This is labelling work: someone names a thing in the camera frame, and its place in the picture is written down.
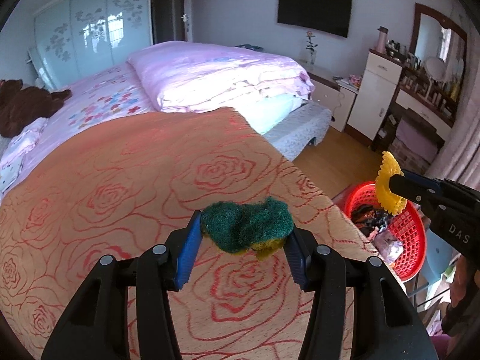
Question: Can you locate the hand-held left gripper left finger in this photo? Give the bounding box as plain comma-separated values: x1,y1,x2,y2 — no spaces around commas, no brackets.
40,210,203,360

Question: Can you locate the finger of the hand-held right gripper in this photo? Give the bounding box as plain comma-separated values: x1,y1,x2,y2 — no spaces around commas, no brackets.
389,174,438,205
401,170,447,192

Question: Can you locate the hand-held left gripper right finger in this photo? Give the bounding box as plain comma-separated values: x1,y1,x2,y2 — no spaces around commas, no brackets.
283,227,439,360

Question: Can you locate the yellow plastic disc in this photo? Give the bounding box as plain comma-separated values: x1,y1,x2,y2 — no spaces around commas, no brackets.
376,151,407,216

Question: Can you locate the red plastic mesh basket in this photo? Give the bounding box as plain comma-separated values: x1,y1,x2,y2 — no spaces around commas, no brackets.
344,182,427,282

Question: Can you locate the green scouring sponge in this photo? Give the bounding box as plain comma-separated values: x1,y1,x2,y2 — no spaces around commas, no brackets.
200,196,294,261

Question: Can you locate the brick pattern storage box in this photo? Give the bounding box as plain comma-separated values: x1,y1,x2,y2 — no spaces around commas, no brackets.
388,139,432,175

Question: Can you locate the purple padded stool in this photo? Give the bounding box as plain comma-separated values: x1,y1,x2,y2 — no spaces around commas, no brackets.
395,118,439,162

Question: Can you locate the crumpled clear plastic bag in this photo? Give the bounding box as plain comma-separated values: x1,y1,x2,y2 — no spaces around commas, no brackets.
375,230,405,264

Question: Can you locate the pink curtain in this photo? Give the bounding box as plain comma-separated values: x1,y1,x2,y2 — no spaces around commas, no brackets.
429,0,480,192

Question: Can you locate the orange rose pattern blanket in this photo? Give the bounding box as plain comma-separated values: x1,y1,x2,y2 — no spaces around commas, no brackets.
0,107,409,360

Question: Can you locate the dressing table with drawer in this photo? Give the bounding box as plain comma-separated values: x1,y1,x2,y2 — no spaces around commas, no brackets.
371,82,456,158

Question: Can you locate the white tall cabinet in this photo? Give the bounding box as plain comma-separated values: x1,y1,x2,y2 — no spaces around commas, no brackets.
345,49,404,141

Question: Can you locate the beige low cabinet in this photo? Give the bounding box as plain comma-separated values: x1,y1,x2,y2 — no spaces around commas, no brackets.
298,60,359,133

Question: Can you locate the round white makeup mirror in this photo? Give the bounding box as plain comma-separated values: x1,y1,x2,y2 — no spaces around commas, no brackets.
424,57,447,96

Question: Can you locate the row of cosmetic bottles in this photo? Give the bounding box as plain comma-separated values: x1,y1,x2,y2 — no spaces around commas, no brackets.
386,39,464,117

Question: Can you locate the stack of books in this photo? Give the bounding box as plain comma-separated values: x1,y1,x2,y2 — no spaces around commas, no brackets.
334,76,361,91

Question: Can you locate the bed with grey base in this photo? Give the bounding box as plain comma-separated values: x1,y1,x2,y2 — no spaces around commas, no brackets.
0,40,334,203

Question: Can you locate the purple clothing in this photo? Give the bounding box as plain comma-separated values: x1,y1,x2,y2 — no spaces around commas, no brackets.
429,335,451,360

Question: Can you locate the pink thermos bottle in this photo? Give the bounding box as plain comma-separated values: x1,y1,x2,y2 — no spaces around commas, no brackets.
376,26,389,53

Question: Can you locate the wooden framed mirror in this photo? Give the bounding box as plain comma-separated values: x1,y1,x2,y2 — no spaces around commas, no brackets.
409,3,469,83

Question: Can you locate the light blue folded quilt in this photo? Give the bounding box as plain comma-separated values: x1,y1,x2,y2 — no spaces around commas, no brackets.
244,94,304,136

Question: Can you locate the rose in glass vase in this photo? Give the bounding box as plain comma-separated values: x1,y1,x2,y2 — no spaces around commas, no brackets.
304,31,319,65

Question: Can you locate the pink floral bed sheet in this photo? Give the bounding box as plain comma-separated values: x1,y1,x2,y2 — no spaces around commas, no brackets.
22,62,166,166

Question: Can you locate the pink folded duvet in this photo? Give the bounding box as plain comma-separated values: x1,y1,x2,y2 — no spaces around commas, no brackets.
127,41,316,113

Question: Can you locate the pink printed pillow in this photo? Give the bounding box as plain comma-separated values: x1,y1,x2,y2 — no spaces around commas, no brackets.
0,117,49,194

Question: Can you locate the brown teddy bear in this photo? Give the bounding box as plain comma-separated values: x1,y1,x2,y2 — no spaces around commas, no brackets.
0,79,73,138

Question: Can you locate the dark wooden door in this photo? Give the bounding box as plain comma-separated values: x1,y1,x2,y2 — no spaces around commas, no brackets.
150,0,194,46

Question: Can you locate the glass door floral wardrobe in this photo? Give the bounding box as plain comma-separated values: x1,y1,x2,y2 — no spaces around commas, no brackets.
28,0,154,91

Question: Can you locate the black wall television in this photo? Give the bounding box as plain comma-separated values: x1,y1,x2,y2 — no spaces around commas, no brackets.
277,0,353,39

